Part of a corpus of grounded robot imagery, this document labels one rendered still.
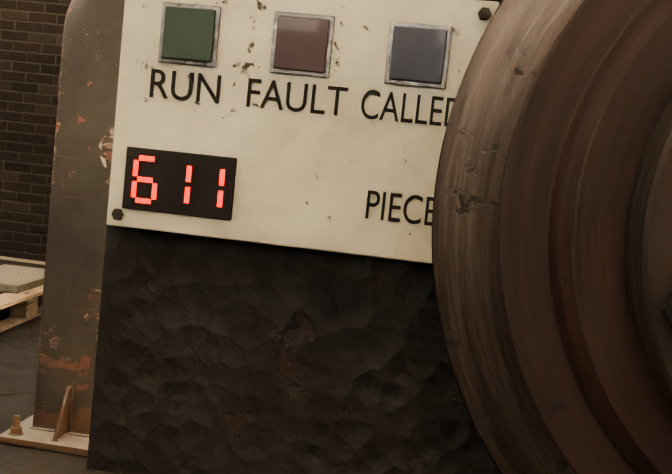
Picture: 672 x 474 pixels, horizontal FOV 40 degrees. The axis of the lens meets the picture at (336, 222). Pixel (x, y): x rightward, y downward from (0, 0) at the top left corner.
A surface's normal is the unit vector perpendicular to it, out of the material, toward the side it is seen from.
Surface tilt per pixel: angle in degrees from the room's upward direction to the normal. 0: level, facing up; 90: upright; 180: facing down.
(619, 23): 90
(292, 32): 90
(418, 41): 90
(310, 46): 90
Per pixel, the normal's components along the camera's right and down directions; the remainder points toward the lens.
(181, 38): -0.14, 0.07
